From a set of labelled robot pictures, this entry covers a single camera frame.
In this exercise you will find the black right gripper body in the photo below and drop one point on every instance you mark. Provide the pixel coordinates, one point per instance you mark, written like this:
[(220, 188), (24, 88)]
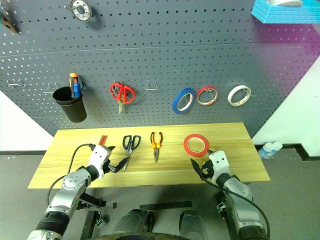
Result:
[(207, 171)]

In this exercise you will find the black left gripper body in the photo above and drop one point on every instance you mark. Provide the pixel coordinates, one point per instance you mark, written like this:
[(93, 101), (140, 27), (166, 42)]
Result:
[(108, 167)]

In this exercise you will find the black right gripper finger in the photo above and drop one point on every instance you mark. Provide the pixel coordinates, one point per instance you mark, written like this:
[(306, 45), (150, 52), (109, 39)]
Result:
[(210, 151), (196, 167)]

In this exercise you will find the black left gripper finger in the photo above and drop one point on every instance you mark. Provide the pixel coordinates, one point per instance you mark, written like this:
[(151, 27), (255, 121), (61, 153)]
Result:
[(111, 148), (122, 163)]

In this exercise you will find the wide red tape roll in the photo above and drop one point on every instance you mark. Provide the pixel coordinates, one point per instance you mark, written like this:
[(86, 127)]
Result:
[(186, 146)]

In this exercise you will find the orange black needle nose pliers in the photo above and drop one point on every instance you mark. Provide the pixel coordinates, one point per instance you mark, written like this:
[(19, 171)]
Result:
[(156, 147)]

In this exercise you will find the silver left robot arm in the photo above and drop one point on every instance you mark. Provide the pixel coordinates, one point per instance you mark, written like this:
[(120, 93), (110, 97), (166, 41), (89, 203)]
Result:
[(72, 182)]

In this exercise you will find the grey metal pegboard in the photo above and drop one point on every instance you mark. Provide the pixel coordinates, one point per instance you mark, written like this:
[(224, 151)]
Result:
[(162, 50)]

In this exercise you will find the black metal table leg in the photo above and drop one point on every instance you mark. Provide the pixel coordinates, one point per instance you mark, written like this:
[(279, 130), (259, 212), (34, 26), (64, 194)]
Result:
[(221, 207), (87, 225)]

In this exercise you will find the black floor strip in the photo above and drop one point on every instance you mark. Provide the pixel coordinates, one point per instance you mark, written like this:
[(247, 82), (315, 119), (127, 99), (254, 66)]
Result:
[(166, 205)]

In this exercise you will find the thin red tape roll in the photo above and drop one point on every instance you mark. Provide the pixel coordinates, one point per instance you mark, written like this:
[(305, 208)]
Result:
[(200, 101)]

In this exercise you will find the dark rounded robot foot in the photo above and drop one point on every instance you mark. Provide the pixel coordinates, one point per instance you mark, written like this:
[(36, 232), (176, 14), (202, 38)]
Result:
[(192, 222), (136, 222)]

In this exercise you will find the blue white plastic bottle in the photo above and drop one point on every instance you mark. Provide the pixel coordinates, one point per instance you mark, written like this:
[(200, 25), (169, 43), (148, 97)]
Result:
[(277, 146), (265, 151)]

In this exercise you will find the black plastic cup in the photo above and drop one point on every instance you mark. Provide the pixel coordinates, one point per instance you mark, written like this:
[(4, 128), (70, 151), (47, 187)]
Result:
[(71, 107)]

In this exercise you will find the blue tape roll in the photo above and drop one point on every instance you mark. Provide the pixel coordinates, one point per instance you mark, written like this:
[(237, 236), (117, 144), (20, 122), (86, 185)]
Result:
[(177, 102)]

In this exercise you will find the white tape roll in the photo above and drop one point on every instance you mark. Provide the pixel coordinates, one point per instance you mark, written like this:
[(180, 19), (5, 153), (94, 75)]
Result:
[(231, 96)]

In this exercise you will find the blue brick pattern box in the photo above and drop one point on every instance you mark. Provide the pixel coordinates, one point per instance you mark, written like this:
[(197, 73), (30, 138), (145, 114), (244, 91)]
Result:
[(282, 15)]

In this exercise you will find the white object in blue box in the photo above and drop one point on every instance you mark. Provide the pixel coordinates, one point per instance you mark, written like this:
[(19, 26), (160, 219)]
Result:
[(283, 2)]

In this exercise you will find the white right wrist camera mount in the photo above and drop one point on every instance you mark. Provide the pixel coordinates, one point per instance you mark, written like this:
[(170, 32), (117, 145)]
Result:
[(219, 161)]

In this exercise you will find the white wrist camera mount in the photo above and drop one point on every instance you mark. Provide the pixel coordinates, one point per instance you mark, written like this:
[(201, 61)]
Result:
[(100, 156), (219, 161)]

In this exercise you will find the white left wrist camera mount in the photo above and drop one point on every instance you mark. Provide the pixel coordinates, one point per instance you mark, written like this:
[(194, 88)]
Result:
[(100, 156)]

